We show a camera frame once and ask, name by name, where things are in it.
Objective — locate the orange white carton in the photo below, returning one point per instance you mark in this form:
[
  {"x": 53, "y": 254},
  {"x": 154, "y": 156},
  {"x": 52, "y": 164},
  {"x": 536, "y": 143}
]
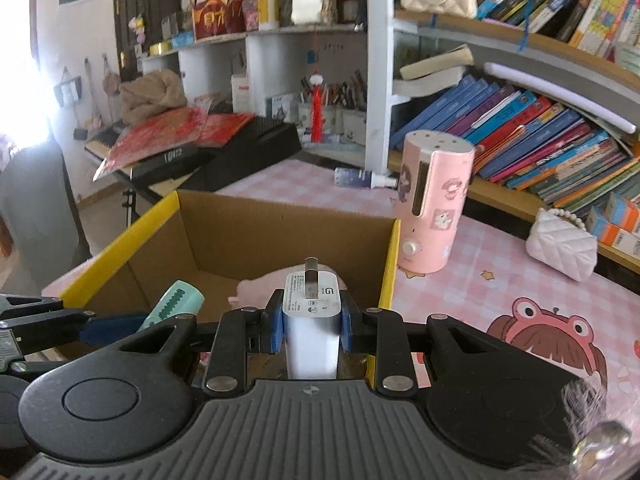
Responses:
[
  {"x": 622, "y": 244},
  {"x": 620, "y": 210}
]

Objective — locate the pink fuzzy plush cushion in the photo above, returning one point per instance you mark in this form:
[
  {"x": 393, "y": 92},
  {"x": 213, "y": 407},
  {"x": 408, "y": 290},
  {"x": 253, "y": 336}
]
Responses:
[{"x": 255, "y": 292}]

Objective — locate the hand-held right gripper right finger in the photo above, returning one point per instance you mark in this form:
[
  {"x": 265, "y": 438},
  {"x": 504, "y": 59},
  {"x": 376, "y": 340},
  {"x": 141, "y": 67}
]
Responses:
[{"x": 348, "y": 325}]

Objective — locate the grey chair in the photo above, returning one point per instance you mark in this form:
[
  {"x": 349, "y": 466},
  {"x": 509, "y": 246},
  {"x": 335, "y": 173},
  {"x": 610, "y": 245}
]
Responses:
[{"x": 40, "y": 210}]

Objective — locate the red cartoon figure box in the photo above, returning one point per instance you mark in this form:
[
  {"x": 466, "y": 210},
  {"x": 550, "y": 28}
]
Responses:
[{"x": 215, "y": 7}]

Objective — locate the white quilted pouch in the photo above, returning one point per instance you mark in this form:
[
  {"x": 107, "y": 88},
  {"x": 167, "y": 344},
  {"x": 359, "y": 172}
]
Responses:
[{"x": 560, "y": 250}]

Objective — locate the black flat case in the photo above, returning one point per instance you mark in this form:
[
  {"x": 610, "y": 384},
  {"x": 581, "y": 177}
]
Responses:
[{"x": 175, "y": 160}]

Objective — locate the white yellow canister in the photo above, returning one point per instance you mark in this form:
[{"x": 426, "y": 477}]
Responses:
[{"x": 267, "y": 7}]

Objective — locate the brown crumpled cloth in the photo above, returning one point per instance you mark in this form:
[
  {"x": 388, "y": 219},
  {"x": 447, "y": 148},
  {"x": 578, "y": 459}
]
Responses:
[{"x": 150, "y": 95}]

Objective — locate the black piano keyboard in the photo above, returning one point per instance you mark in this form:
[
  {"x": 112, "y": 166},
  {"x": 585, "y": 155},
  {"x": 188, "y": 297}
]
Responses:
[{"x": 102, "y": 142}]

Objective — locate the white tube lamp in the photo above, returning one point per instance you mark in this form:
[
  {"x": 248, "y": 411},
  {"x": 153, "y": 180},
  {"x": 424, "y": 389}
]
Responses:
[{"x": 560, "y": 95}]

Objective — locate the blue white glue bottle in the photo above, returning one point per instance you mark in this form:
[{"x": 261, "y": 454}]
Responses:
[{"x": 360, "y": 177}]

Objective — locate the wooden bookshelf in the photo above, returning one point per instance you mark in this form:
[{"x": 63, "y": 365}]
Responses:
[{"x": 500, "y": 195}]

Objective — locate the white pen holder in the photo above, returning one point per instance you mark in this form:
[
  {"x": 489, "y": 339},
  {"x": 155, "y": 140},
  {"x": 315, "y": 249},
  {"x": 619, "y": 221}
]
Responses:
[
  {"x": 354, "y": 122},
  {"x": 312, "y": 117}
]

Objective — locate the yellow cardboard box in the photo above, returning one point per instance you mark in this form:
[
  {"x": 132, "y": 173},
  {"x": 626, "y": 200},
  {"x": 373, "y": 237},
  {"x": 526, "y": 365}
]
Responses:
[{"x": 225, "y": 240}]

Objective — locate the green correction tape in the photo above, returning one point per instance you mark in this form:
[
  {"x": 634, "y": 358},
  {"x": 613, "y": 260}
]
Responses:
[{"x": 175, "y": 302}]

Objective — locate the white charger plug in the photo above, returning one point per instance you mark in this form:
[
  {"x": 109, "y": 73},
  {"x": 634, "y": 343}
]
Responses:
[{"x": 312, "y": 340}]

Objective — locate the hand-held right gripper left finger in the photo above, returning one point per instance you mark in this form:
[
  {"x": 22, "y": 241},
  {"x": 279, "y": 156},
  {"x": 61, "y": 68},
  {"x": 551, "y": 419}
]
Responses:
[{"x": 276, "y": 325}]

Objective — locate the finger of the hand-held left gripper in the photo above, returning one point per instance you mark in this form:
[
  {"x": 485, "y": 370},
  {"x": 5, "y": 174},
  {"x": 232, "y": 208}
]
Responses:
[
  {"x": 112, "y": 331},
  {"x": 30, "y": 305}
]

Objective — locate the white red small box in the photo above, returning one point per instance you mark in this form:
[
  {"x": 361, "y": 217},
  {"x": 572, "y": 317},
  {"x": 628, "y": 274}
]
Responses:
[{"x": 241, "y": 95}]

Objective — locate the stack of red papers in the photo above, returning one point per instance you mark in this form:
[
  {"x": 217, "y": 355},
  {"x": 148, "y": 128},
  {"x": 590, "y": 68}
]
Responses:
[{"x": 165, "y": 132}]

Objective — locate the thick beige-paged book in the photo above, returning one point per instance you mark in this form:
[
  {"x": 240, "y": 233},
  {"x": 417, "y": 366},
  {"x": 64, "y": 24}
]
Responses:
[
  {"x": 425, "y": 85},
  {"x": 440, "y": 62}
]

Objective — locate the light blue box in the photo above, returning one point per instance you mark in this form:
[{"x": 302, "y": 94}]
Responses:
[{"x": 182, "y": 40}]

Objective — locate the white shelf unit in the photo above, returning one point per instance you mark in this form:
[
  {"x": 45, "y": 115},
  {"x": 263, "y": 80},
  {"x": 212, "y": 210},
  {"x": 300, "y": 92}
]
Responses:
[{"x": 377, "y": 60}]

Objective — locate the gold tape roll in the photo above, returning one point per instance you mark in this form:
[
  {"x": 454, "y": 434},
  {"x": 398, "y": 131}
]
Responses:
[{"x": 161, "y": 49}]

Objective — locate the red tassel ornament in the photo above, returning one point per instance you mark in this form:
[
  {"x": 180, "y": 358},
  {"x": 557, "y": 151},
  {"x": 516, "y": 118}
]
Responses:
[{"x": 316, "y": 110}]

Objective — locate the row of colourful books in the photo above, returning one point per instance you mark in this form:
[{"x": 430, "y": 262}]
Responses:
[
  {"x": 525, "y": 135},
  {"x": 575, "y": 5}
]

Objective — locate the pink cartoon cylinder appliance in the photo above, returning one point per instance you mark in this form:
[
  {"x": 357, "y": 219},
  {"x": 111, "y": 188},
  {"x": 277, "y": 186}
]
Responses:
[{"x": 440, "y": 200}]

